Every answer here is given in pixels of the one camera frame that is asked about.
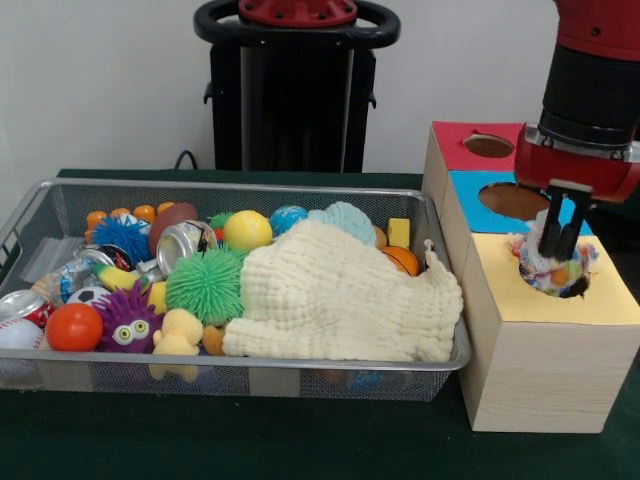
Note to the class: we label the light blue fluffy cloth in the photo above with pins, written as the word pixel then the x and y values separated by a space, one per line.
pixel 350 220

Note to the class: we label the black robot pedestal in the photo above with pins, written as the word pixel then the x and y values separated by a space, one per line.
pixel 295 100

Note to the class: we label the silver mesh bin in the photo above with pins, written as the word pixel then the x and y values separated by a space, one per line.
pixel 125 382

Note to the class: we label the orange smooth ball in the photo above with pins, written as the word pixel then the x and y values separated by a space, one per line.
pixel 74 327

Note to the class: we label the yellow plush duck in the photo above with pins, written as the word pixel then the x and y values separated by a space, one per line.
pixel 177 332

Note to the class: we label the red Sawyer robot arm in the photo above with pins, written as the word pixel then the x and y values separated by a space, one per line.
pixel 590 75

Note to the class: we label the white baseball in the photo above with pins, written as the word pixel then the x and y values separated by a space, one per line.
pixel 20 334

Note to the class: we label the green spiky rubber ball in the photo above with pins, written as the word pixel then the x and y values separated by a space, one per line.
pixel 205 285

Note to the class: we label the purple spiky monster toy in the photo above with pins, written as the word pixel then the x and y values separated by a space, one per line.
pixel 127 320

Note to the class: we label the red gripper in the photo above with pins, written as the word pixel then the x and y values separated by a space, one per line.
pixel 575 167

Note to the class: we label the cream muslin cloth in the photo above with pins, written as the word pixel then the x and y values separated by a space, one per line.
pixel 325 300

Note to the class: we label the yellow smooth ball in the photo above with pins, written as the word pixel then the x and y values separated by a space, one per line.
pixel 247 229

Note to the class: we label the dark green table cloth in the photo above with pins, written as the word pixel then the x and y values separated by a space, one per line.
pixel 250 440
pixel 625 220

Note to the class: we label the red robot base mount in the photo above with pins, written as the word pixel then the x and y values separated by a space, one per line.
pixel 300 12

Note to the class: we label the brown toy football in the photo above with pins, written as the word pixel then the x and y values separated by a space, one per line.
pixel 167 220

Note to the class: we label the blue spiky rubber ball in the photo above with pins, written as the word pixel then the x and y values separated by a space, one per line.
pixel 120 237

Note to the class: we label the wooden three-hole box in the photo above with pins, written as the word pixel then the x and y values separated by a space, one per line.
pixel 540 380

